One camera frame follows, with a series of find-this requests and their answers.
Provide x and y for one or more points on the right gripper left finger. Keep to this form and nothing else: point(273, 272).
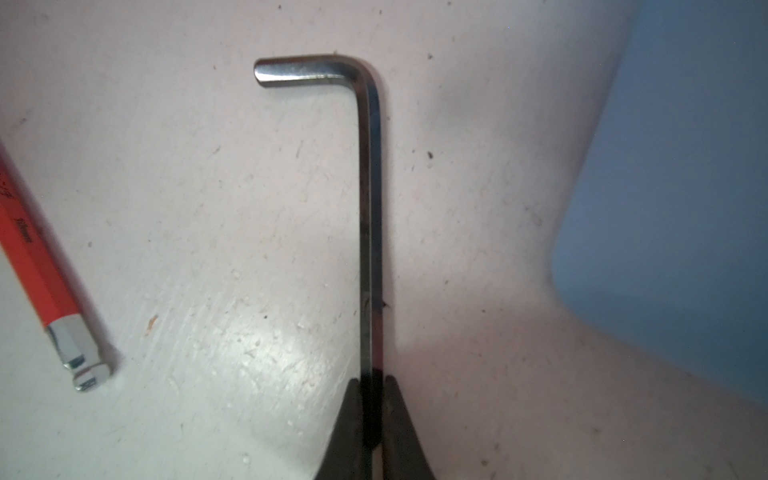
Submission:
point(346, 456)

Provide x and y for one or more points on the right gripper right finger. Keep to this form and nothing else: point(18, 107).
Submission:
point(403, 455)

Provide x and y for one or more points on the light blue plastic tool box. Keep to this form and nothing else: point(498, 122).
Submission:
point(663, 244)

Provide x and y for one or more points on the black hex key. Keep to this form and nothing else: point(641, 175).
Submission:
point(354, 74)

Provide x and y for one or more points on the red hex key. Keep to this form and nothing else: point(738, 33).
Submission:
point(47, 288)

